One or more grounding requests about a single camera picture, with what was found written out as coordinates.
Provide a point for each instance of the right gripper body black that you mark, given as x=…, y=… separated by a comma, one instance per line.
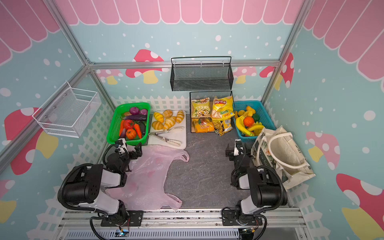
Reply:
x=232, y=152

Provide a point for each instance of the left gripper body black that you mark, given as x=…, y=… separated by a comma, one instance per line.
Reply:
x=132, y=153

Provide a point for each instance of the canvas tote bag leaf print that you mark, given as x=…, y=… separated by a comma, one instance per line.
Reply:
x=278, y=150

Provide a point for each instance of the pink plastic grocery bag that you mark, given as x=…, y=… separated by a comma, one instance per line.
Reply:
x=144, y=188

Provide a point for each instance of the yellow Lays chips bag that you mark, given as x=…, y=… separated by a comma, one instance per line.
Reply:
x=223, y=108

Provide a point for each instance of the yellow green corn snack bag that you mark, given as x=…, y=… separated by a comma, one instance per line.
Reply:
x=201, y=108

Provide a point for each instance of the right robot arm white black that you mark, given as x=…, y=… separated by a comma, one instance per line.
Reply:
x=267, y=192

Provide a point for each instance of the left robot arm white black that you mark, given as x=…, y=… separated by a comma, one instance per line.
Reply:
x=83, y=189

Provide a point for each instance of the orange pumpkin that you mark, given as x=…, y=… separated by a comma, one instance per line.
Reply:
x=131, y=134

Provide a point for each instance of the yellow banana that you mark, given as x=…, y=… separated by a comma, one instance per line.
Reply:
x=242, y=128

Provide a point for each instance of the orange fruit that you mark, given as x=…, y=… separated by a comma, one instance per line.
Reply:
x=248, y=121

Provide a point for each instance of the yellow noodle snack packet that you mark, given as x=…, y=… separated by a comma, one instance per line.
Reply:
x=222, y=127

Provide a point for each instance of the red tomato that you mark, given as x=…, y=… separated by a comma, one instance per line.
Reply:
x=128, y=124

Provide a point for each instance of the orange carrot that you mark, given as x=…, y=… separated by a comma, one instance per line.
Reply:
x=138, y=130

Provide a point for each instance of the orange yellow candy bag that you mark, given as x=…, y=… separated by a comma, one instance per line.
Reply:
x=203, y=125

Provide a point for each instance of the purple eggplant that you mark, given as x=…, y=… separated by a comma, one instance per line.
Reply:
x=138, y=117

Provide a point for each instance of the bread roll front left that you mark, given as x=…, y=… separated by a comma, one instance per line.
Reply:
x=157, y=126

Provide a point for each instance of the purple onion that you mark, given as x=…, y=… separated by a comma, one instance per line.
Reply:
x=134, y=111
x=144, y=112

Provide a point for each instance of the metal tongs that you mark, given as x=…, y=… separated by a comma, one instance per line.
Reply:
x=174, y=137

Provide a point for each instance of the striped bread roll left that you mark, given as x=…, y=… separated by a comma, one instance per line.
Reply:
x=159, y=117

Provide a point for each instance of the striped bread roll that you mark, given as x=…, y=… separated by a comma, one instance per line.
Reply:
x=159, y=117
x=169, y=123

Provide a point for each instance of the white bread tray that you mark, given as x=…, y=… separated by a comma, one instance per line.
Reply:
x=182, y=124

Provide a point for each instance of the striped bread roll middle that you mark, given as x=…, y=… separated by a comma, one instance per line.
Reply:
x=169, y=123

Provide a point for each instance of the round bread roll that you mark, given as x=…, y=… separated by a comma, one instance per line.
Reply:
x=167, y=113

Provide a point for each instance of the long bread roll right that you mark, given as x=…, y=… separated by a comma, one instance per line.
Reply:
x=180, y=116

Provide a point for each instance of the white wire wall basket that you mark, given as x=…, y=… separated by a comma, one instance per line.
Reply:
x=68, y=112

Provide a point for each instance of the black wire shelf rack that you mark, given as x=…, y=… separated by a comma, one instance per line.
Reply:
x=207, y=94

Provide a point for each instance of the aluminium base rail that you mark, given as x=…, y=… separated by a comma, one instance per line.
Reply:
x=184, y=224

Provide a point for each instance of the black mesh wall basket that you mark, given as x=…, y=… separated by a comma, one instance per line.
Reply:
x=213, y=73

